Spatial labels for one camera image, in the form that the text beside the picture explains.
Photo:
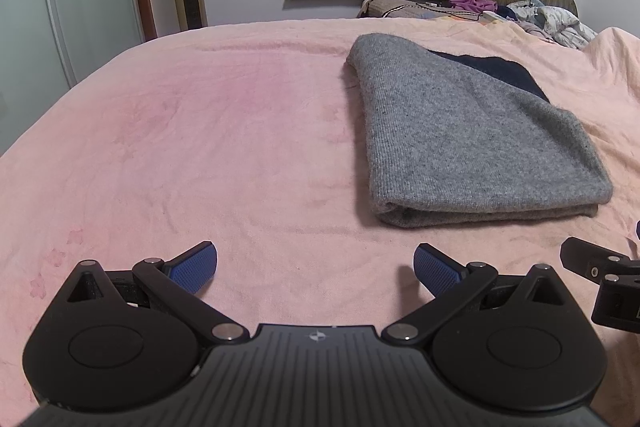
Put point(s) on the purple cloth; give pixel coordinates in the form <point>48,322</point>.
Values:
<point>470,3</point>

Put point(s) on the light printed cloth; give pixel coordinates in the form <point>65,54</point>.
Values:
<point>555,19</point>

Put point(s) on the beige pillow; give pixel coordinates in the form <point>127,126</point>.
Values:
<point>390,7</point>

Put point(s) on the grey sweater with navy sleeves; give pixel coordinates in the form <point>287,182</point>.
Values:
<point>450,132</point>

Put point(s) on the pink blanket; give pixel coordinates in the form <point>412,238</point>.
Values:
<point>200,132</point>

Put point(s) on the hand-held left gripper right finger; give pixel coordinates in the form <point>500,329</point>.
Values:
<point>436,269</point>

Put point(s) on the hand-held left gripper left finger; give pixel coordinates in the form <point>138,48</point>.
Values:
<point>195,268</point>

